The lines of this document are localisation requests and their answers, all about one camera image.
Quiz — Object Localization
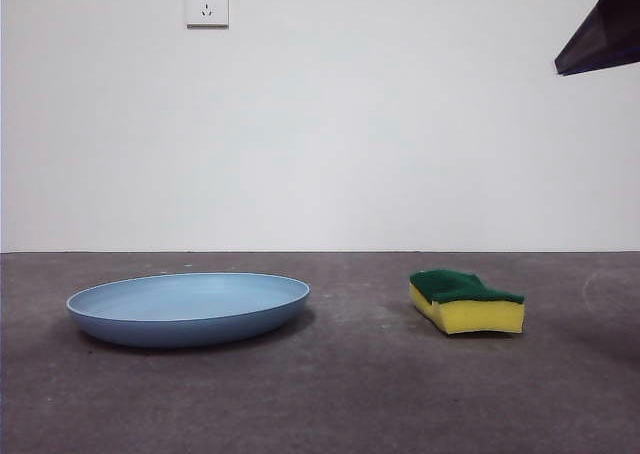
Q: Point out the yellow sponge with green scourer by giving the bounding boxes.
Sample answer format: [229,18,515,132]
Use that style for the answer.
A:
[408,268,526,337]

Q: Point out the blue round plate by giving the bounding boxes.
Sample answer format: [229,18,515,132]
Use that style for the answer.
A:
[65,272,311,349]

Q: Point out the white wall socket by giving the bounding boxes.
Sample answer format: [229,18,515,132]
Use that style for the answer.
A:
[186,0,231,29]

